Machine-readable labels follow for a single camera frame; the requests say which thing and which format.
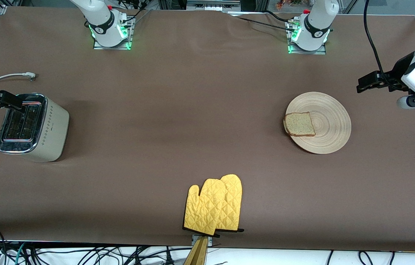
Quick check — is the round light wooden plate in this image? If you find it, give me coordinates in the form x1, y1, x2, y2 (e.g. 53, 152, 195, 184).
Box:
285, 92, 352, 155

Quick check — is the slice of brown bread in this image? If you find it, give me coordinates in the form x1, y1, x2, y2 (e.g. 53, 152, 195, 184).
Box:
284, 112, 316, 137

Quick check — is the beige chrome two-slot toaster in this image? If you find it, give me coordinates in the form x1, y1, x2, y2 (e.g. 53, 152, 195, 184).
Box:
0, 93, 70, 163

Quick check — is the grey equipment box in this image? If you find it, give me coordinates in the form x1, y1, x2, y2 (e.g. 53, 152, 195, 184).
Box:
186, 0, 241, 11

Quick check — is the yellow quilted oven mitt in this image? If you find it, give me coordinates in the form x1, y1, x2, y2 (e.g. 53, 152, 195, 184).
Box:
217, 174, 245, 233
183, 179, 227, 236

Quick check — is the brown table cover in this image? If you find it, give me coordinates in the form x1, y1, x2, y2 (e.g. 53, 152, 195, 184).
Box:
0, 6, 415, 254

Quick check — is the wooden beam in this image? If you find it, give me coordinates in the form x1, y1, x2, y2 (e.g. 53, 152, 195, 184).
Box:
183, 236, 208, 265

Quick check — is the white toaster power cable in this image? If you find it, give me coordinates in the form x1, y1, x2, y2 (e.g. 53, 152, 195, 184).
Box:
0, 73, 36, 145

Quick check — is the thick black hanging cable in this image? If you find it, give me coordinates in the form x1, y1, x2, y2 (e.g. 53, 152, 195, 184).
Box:
363, 0, 395, 88

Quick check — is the aluminium frame profile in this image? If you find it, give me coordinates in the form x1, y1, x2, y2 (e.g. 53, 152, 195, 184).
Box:
0, 0, 24, 15

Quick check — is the teal cable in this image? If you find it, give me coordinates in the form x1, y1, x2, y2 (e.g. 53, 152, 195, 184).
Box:
15, 242, 27, 265

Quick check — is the small metal bracket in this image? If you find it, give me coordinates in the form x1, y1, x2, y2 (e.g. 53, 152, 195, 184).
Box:
191, 234, 213, 247

